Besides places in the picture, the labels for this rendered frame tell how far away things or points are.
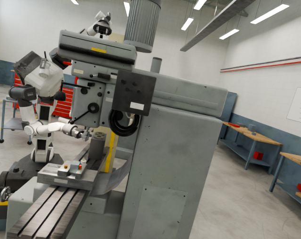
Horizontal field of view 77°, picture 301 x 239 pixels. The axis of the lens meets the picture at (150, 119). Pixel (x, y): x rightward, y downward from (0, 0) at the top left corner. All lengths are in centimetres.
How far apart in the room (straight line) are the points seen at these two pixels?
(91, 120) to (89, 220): 72
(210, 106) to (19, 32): 1160
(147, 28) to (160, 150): 77
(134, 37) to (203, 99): 60
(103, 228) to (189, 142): 89
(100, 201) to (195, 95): 97
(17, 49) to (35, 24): 156
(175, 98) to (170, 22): 967
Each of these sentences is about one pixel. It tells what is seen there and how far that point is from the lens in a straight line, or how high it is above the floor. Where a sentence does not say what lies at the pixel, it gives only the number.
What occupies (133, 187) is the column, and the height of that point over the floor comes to 101.
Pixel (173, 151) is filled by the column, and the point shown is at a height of 131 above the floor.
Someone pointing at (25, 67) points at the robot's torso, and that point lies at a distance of 178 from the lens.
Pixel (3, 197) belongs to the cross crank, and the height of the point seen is 62.
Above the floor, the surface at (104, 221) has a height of 67.
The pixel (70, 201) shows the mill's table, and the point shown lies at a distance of 132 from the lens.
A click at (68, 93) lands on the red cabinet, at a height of 85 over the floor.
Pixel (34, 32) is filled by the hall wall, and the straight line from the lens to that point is 1198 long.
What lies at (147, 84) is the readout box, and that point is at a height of 168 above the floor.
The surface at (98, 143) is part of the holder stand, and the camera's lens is 175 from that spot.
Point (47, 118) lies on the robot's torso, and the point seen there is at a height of 114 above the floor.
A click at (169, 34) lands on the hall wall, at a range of 1070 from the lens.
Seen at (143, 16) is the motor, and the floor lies 207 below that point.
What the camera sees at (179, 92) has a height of 167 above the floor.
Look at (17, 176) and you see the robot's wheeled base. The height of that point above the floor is 59.
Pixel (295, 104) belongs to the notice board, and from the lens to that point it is 610.
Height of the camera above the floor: 169
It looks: 11 degrees down
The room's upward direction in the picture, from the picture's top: 12 degrees clockwise
